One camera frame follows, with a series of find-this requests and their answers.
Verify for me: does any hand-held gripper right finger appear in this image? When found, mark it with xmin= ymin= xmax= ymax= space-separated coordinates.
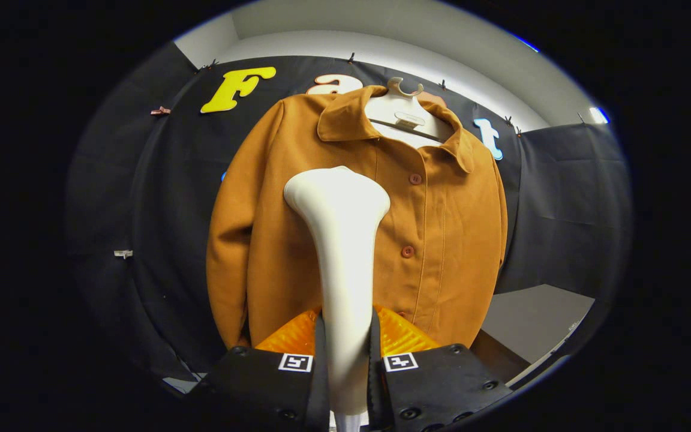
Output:
xmin=367 ymin=305 xmax=513 ymax=432

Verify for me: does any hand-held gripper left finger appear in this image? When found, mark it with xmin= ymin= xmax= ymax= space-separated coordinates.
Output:
xmin=187 ymin=307 xmax=329 ymax=432

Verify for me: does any orange-brown button shirt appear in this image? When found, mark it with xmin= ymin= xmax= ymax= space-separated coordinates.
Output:
xmin=206 ymin=85 xmax=509 ymax=350

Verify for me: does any white garment steamer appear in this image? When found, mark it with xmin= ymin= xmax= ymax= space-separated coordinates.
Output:
xmin=283 ymin=166 xmax=392 ymax=432

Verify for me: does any black backdrop cloth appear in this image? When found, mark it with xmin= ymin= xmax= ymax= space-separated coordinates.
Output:
xmin=65 ymin=42 xmax=633 ymax=385

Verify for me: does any white mannequin torso form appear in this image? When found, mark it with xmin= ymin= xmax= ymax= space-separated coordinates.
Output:
xmin=365 ymin=77 xmax=455 ymax=148

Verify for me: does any row of black cloth clips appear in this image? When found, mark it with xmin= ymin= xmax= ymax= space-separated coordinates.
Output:
xmin=202 ymin=52 xmax=587 ymax=136

